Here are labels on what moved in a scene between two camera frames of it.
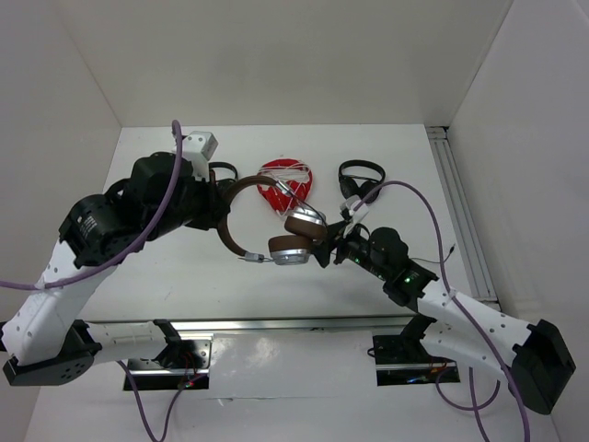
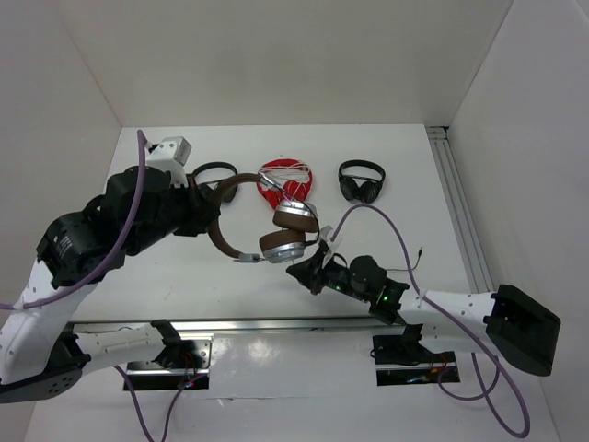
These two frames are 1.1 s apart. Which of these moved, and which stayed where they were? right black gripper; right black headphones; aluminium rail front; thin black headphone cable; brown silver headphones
Moved: brown silver headphones; right black gripper; thin black headphone cable
Stayed: aluminium rail front; right black headphones
